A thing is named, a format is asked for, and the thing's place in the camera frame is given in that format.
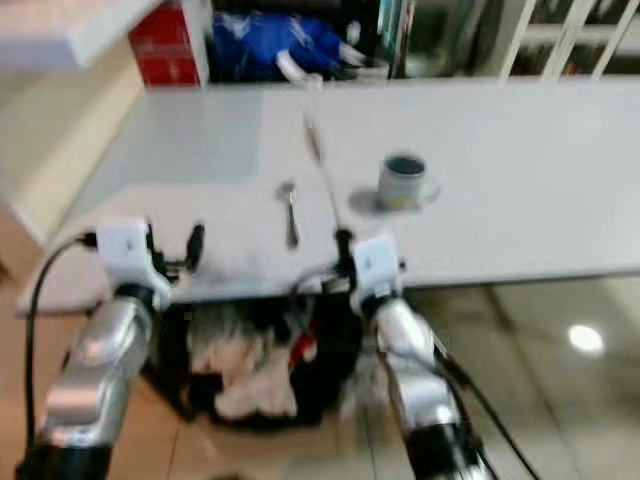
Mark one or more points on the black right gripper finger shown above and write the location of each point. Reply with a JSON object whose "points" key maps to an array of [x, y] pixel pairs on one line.
{"points": [[343, 240]]}

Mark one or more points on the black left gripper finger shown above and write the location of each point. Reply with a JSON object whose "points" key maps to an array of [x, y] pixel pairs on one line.
{"points": [[196, 243]]}

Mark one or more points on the silver metal fork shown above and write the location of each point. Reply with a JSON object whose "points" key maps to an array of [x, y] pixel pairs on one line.
{"points": [[290, 215]]}

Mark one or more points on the long thin metal utensil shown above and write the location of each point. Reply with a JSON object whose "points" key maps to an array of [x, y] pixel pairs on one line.
{"points": [[322, 168]]}

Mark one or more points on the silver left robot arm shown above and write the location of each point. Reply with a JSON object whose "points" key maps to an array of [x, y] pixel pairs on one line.
{"points": [[90, 380]]}

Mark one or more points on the grey-blue mug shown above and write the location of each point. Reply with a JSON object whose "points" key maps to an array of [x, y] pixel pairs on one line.
{"points": [[402, 184]]}

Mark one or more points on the pile of clothes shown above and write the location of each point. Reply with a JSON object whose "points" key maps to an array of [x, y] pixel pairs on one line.
{"points": [[250, 370]]}

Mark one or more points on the small red cardboard box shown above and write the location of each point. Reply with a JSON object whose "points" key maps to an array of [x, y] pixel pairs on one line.
{"points": [[165, 68]]}

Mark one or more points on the large red cardboard box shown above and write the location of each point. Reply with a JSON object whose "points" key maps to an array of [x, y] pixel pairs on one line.
{"points": [[165, 28]]}

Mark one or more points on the white counter ledge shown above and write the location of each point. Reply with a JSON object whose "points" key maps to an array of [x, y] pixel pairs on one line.
{"points": [[60, 25]]}

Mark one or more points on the white glass-door cabinet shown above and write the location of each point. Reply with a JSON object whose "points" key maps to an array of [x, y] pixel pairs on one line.
{"points": [[575, 35]]}

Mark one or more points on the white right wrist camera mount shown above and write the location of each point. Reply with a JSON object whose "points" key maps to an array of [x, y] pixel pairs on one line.
{"points": [[378, 265]]}

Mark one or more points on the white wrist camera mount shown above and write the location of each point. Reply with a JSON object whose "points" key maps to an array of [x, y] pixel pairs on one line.
{"points": [[125, 252], [378, 265]]}

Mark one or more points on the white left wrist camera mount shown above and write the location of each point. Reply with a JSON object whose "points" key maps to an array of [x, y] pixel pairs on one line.
{"points": [[125, 252]]}

